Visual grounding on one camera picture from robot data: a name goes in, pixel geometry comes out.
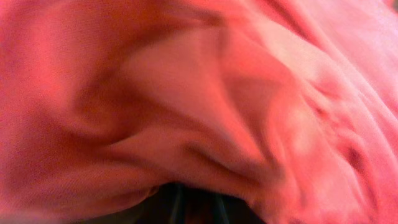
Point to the red t-shirt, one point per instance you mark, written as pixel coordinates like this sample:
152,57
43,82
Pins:
290,106

